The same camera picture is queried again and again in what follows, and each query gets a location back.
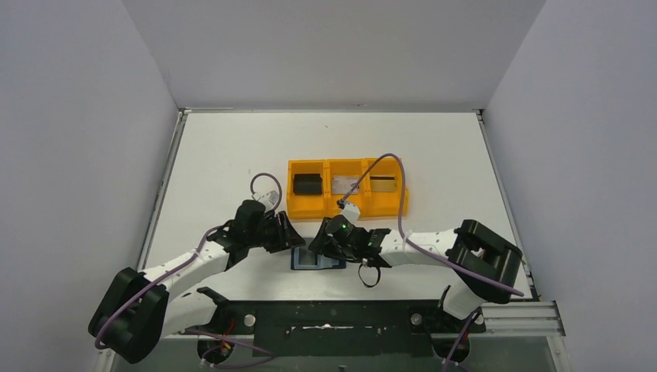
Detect blue card holder wallet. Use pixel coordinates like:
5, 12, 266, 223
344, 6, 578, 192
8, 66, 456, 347
291, 246, 346, 270

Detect black cards stack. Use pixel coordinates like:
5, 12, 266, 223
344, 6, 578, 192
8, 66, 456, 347
292, 174, 323, 196

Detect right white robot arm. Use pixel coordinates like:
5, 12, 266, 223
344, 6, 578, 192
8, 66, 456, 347
308, 215, 523, 331

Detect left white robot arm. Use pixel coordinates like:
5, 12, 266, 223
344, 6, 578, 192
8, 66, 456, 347
88, 200, 305, 363

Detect silver card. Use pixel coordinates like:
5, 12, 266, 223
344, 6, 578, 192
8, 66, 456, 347
331, 175, 359, 195

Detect orange three-compartment tray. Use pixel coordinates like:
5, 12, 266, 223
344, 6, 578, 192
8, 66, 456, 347
286, 157, 410, 220

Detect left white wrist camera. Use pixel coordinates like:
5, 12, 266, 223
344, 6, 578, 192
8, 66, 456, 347
252, 190, 280, 212

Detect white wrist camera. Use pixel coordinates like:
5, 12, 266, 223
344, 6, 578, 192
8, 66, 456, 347
339, 201, 360, 224
252, 190, 280, 212

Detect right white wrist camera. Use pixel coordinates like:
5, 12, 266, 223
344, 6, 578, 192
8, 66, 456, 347
339, 201, 360, 224

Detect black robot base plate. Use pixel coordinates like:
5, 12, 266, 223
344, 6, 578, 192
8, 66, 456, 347
189, 300, 466, 357

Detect aluminium frame rail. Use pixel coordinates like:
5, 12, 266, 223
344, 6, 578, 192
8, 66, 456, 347
95, 301, 566, 372

